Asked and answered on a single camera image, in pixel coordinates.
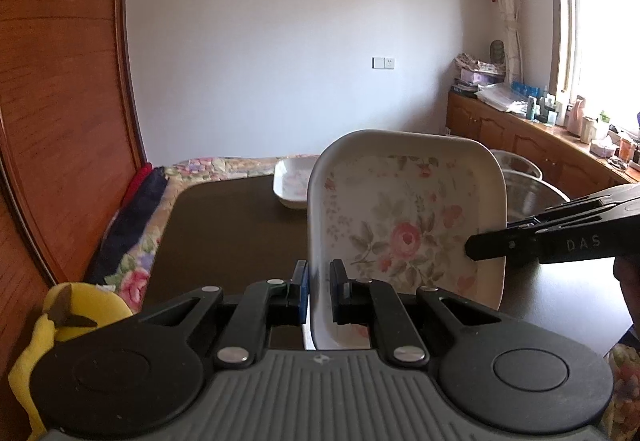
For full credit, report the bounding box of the window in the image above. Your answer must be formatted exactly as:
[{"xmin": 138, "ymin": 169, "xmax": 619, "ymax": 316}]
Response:
[{"xmin": 557, "ymin": 0, "xmax": 640, "ymax": 134}]

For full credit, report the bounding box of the floral blanket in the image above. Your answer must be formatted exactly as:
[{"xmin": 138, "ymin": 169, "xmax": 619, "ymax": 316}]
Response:
[{"xmin": 82, "ymin": 154, "xmax": 640, "ymax": 441}]

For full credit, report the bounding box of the large floral square plate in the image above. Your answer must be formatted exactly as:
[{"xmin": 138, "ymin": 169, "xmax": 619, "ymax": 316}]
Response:
[{"xmin": 306, "ymin": 130, "xmax": 508, "ymax": 351}]

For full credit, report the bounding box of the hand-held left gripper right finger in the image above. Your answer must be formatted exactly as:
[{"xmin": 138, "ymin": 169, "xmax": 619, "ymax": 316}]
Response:
[{"xmin": 329, "ymin": 259, "xmax": 504, "ymax": 366}]

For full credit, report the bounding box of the stainless steel bowl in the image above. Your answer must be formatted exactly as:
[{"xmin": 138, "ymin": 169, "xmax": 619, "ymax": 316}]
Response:
[
  {"xmin": 490, "ymin": 148, "xmax": 544, "ymax": 182},
  {"xmin": 502, "ymin": 168, "xmax": 571, "ymax": 228}
]

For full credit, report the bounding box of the person's right hand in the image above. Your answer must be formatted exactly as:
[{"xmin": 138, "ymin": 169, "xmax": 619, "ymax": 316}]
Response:
[{"xmin": 614, "ymin": 253, "xmax": 640, "ymax": 322}]

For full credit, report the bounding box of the red cloth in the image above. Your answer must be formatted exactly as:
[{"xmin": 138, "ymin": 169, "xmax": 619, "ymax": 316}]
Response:
[{"xmin": 122, "ymin": 162, "xmax": 154, "ymax": 208}]

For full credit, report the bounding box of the pale pink jug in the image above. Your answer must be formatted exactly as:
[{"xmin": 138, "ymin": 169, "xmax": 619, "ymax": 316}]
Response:
[{"xmin": 570, "ymin": 96, "xmax": 589, "ymax": 138}]

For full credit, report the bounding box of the wooden cabinet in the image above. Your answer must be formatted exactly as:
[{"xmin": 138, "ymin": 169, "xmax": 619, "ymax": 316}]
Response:
[{"xmin": 446, "ymin": 91, "xmax": 640, "ymax": 200}]

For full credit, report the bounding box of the wooden wardrobe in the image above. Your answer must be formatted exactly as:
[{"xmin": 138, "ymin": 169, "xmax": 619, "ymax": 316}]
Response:
[{"xmin": 0, "ymin": 0, "xmax": 149, "ymax": 402}]

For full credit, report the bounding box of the stack of papers and books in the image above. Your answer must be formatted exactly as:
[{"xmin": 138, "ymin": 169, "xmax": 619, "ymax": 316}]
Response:
[{"xmin": 452, "ymin": 52, "xmax": 507, "ymax": 98}]

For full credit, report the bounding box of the small floral square plate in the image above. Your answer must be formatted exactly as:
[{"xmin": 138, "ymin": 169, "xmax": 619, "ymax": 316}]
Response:
[{"xmin": 273, "ymin": 157, "xmax": 321, "ymax": 210}]

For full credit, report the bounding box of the dark blue cloth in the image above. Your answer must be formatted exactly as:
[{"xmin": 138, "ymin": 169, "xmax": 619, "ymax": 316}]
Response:
[{"xmin": 84, "ymin": 166, "xmax": 169, "ymax": 286}]

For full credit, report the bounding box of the clear plastic bag of papers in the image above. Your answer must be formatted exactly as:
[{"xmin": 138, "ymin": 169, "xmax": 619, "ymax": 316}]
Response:
[{"xmin": 475, "ymin": 81, "xmax": 531, "ymax": 115}]

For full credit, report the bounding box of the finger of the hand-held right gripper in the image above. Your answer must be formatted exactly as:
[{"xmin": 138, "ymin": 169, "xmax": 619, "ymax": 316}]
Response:
[
  {"xmin": 506, "ymin": 198, "xmax": 621, "ymax": 231},
  {"xmin": 465, "ymin": 224, "xmax": 542, "ymax": 263}
]

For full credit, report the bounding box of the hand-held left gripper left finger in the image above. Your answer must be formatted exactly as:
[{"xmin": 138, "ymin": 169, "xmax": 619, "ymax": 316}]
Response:
[{"xmin": 134, "ymin": 260, "xmax": 309, "ymax": 370}]

